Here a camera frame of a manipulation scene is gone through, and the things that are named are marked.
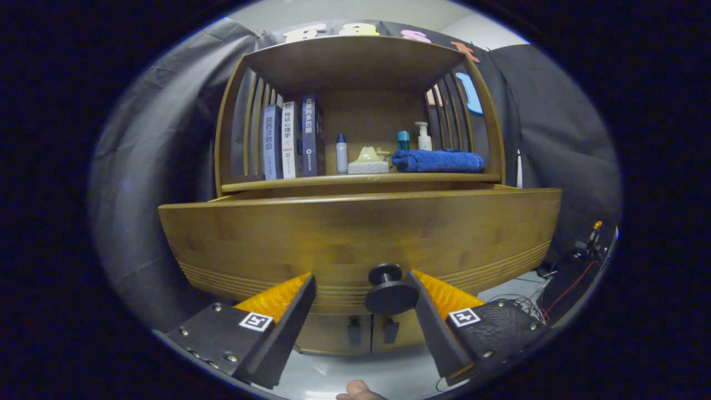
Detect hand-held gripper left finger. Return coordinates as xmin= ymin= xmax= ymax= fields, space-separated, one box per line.
xmin=153 ymin=272 xmax=317 ymax=389

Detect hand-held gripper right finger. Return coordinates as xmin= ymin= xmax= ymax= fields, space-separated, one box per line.
xmin=407 ymin=269 xmax=550 ymax=387

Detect wooden drawer with black knob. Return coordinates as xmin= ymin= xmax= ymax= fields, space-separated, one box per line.
xmin=158 ymin=186 xmax=563 ymax=316

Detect pale green oval dish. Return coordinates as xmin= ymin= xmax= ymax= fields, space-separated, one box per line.
xmin=348 ymin=146 xmax=390 ymax=175

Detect wooden cabinet door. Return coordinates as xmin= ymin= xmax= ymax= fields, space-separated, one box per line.
xmin=294 ymin=314 xmax=372 ymax=355
xmin=371 ymin=314 xmax=428 ymax=353

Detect wooden countertop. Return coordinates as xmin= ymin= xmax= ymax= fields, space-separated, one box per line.
xmin=221 ymin=172 xmax=502 ymax=194

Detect wooden cabinet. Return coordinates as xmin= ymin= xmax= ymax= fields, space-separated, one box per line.
xmin=214 ymin=35 xmax=507 ymax=356

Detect black equipment with orange part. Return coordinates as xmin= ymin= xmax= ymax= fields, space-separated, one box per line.
xmin=547 ymin=219 xmax=612 ymax=323

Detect blue folded towel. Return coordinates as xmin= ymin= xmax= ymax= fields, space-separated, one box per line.
xmin=391 ymin=149 xmax=484 ymax=174

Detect light blue book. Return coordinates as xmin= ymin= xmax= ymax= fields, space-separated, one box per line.
xmin=263 ymin=104 xmax=284 ymax=181

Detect white book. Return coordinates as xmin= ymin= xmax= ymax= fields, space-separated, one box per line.
xmin=281 ymin=101 xmax=304 ymax=179

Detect white pump bottle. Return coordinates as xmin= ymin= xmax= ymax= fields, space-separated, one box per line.
xmin=414 ymin=122 xmax=433 ymax=152

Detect dark blue book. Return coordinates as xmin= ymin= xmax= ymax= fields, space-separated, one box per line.
xmin=302 ymin=94 xmax=327 ymax=177

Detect tangled floor cables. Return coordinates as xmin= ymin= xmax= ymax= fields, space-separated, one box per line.
xmin=489 ymin=267 xmax=556 ymax=326

